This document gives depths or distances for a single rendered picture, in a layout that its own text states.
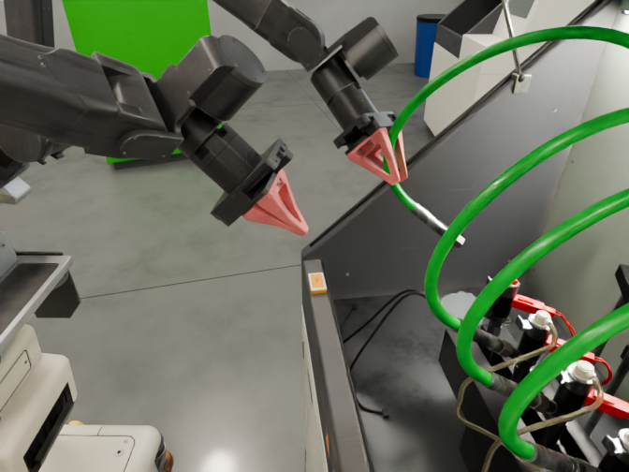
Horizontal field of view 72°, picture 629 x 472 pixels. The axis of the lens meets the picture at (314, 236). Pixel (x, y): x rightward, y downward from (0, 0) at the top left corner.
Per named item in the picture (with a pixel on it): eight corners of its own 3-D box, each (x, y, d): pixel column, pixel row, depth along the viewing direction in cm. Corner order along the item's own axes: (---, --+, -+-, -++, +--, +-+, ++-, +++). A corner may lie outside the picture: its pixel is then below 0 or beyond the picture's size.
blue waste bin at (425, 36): (402, 71, 655) (409, 14, 613) (439, 68, 668) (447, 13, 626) (420, 81, 607) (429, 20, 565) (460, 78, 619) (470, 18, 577)
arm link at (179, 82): (81, 81, 41) (113, 156, 39) (140, -15, 35) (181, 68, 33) (184, 103, 51) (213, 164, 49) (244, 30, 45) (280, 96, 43)
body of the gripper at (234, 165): (281, 170, 45) (226, 118, 42) (220, 225, 49) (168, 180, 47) (292, 147, 50) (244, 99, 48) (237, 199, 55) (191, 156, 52)
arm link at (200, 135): (162, 108, 49) (137, 126, 45) (196, 66, 46) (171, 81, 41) (209, 151, 51) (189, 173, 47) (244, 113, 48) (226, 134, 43)
